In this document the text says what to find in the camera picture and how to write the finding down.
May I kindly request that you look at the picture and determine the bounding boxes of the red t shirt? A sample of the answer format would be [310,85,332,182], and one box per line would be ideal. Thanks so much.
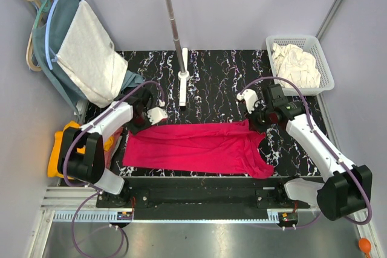
[123,120,274,179]

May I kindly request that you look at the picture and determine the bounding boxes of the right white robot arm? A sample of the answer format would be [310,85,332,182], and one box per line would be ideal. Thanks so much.
[237,84,372,224]

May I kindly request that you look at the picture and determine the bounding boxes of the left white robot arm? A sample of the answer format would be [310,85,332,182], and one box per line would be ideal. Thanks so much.
[57,87,162,195]

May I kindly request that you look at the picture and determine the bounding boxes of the pink folded t shirt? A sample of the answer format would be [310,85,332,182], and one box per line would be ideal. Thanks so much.
[103,127,123,169]

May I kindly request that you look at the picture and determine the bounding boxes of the cream white t shirt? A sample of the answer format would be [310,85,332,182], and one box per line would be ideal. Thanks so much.
[272,43,321,88]

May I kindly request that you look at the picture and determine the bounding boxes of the white plastic basket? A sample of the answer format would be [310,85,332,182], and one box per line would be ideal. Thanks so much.
[265,35,334,96]

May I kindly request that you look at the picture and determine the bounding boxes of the white hanging towel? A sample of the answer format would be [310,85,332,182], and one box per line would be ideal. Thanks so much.
[57,0,128,108]

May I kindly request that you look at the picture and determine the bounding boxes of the yellow folded t shirt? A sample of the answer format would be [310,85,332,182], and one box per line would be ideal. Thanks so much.
[47,120,115,179]

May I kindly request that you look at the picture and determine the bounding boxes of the light blue hanger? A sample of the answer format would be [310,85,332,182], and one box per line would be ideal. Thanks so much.
[44,0,88,71]

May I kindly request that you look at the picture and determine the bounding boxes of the blue grey hanging shirt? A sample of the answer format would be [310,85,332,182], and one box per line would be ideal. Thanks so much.
[32,0,144,116]

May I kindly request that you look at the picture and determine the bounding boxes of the orange ball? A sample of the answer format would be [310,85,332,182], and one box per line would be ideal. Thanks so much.
[358,238,372,258]

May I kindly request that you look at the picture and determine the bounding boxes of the wooden hanger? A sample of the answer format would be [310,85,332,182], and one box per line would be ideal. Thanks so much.
[13,0,43,73]

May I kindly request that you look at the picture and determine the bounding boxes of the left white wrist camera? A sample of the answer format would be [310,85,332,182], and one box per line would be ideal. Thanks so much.
[146,100,168,125]

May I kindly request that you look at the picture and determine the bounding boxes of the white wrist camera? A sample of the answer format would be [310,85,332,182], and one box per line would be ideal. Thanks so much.
[236,89,258,114]
[146,100,168,125]

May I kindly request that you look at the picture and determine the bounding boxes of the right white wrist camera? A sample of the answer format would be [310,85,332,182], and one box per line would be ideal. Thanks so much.
[236,89,258,114]

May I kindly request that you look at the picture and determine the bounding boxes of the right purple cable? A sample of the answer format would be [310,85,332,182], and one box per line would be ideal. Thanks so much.
[237,76,373,231]

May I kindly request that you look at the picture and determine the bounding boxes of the purple cable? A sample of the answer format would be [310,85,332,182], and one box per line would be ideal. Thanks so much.
[237,76,373,231]
[62,80,166,258]

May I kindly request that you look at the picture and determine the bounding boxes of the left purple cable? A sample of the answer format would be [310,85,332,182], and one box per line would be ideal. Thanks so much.
[62,80,166,258]

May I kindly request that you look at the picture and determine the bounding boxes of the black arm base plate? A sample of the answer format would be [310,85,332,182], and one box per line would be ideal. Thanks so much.
[96,176,309,223]

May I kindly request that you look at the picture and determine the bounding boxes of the aluminium frame rail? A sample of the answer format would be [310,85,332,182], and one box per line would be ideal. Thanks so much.
[27,187,387,258]

